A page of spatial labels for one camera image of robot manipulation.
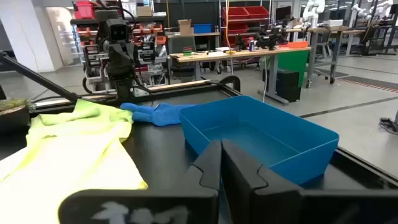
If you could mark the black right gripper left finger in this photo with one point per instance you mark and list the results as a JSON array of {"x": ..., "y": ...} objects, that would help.
[{"x": 140, "y": 208}]

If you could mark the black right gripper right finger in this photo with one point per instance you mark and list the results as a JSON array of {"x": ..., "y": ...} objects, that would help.
[{"x": 280, "y": 208}]

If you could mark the yellow microfiber towel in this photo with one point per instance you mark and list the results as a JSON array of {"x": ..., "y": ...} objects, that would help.
[{"x": 62, "y": 174}]

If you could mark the black benchtop robot arm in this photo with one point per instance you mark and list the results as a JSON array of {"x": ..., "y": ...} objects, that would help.
[{"x": 270, "y": 40}]

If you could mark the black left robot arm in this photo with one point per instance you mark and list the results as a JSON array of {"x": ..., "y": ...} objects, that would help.
[{"x": 124, "y": 88}]

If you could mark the blue microfiber towel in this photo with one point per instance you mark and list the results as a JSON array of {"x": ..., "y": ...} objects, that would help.
[{"x": 158, "y": 115}]

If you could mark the green microfiber towel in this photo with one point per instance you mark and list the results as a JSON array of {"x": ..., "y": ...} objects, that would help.
[{"x": 93, "y": 124}]

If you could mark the metal parts shelf rack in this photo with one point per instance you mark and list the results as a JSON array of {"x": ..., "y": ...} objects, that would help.
[{"x": 149, "y": 49}]

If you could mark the small cardboard box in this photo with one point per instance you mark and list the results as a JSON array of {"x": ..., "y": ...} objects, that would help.
[{"x": 144, "y": 11}]

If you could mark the red plastic crate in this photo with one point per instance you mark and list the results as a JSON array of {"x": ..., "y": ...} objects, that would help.
[{"x": 84, "y": 11}]

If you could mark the plywood table board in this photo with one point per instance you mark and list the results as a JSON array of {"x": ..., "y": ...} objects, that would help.
[{"x": 180, "y": 85}]

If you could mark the open cardboard box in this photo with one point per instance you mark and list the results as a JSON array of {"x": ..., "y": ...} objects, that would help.
[{"x": 185, "y": 27}]

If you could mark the blue plastic bin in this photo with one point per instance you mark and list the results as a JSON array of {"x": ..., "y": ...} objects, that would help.
[{"x": 248, "y": 133}]

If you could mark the blue storage box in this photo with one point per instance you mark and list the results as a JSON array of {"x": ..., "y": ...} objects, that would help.
[{"x": 202, "y": 28}]

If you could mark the wooden workbench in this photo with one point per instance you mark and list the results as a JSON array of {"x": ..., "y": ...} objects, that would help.
[
  {"x": 329, "y": 30},
  {"x": 242, "y": 53}
]

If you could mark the black computer tower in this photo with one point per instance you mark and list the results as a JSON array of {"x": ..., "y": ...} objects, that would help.
[{"x": 286, "y": 85}]

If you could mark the red storage bin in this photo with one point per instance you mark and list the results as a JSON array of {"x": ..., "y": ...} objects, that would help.
[
  {"x": 258, "y": 12},
  {"x": 234, "y": 13}
]

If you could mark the person's foot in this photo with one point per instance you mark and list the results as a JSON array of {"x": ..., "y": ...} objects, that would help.
[{"x": 388, "y": 125}]

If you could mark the green plastic bin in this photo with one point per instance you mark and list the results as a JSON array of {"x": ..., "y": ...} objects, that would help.
[{"x": 292, "y": 63}]

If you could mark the black hazard-striped floor mat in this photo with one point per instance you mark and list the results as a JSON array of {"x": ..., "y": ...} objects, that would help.
[{"x": 373, "y": 84}]

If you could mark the orange tray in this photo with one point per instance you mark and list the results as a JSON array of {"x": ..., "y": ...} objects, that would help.
[{"x": 295, "y": 44}]

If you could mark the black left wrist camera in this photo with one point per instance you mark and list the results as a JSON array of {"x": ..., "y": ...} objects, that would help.
[{"x": 118, "y": 29}]

